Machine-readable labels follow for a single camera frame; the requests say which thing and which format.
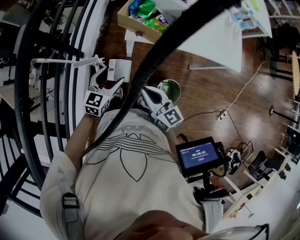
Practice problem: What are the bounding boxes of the person's shoe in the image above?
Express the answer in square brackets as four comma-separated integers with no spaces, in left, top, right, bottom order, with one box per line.
[112,87,124,100]
[137,95,149,111]

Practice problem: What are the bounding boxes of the person's chin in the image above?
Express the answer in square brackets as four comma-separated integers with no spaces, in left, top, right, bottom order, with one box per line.
[112,210,209,240]

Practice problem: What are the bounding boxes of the small white table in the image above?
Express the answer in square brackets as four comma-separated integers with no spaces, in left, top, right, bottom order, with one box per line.
[241,0,273,39]

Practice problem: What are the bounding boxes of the grey shoulder strap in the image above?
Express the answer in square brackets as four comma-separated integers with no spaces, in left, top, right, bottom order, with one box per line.
[58,167,85,240]

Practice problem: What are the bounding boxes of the person's right shoe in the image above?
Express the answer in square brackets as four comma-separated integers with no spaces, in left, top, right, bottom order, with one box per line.
[137,95,149,111]

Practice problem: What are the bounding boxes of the black monitor mount rig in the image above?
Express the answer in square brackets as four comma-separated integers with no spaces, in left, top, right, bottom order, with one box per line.
[187,172,232,203]

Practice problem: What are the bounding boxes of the black chair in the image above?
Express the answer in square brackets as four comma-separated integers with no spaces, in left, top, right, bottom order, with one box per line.
[247,150,278,181]

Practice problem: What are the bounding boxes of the white floor cable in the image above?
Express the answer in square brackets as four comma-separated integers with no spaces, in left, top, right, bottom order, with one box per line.
[224,60,267,113]

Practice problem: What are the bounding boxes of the blue snack packet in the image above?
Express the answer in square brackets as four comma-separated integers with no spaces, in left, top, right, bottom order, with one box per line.
[128,0,143,16]

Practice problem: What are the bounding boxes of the thick black cable sleeve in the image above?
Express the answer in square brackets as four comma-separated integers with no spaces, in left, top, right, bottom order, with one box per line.
[82,0,237,157]

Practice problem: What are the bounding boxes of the person in white shirt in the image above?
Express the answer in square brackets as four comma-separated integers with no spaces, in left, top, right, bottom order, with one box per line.
[39,109,223,240]

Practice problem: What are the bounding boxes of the round wooden table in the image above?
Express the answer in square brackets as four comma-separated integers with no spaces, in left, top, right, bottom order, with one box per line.
[291,50,300,96]

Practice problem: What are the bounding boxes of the green snack bag red label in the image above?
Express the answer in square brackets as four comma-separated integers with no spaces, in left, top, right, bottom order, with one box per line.
[143,14,170,35]

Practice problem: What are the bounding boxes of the person's left forearm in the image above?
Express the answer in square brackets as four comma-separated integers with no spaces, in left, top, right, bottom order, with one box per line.
[63,113,104,165]

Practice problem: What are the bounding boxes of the black monitor screen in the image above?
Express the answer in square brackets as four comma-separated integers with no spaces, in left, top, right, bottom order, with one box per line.
[175,137,222,178]

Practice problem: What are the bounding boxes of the person's left shoe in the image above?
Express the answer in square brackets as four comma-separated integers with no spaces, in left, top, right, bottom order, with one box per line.
[112,87,124,100]

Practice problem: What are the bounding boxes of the white and black device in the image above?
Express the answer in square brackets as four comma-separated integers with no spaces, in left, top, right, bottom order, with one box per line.
[225,149,242,176]

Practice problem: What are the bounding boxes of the person's right forearm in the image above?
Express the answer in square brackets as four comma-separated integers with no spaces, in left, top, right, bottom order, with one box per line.
[166,128,180,145]

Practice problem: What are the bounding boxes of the black pole stand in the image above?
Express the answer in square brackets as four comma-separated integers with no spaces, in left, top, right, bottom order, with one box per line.
[269,105,300,125]

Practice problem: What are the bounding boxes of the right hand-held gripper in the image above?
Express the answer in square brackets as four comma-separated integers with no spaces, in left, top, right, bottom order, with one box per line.
[140,86,185,133]

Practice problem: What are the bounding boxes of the white shelf rack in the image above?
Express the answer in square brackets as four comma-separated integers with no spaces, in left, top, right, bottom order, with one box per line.
[221,145,293,220]

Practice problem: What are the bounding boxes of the green round bin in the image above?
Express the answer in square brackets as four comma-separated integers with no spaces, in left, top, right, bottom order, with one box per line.
[157,79,181,104]

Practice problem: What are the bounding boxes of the black metal railing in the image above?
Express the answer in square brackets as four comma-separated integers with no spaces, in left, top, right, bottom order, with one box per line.
[0,0,104,218]

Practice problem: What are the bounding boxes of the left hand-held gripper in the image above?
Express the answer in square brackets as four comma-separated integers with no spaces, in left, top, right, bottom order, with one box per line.
[83,67,125,117]

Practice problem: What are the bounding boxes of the cardboard box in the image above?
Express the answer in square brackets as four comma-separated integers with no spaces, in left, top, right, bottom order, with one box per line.
[117,0,170,44]

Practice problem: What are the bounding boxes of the clear water bottle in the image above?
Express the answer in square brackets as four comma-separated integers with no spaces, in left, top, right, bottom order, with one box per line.
[231,9,255,21]
[239,20,261,30]

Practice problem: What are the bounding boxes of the large white table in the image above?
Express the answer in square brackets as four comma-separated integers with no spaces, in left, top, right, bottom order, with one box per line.
[124,0,243,73]

